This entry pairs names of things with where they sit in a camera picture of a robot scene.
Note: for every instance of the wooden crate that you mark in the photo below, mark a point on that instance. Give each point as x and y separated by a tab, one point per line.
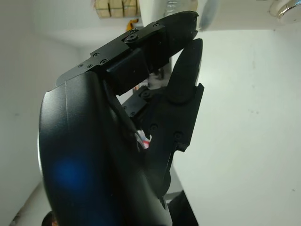
113	8

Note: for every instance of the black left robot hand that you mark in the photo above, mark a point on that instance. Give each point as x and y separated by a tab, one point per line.
94	141

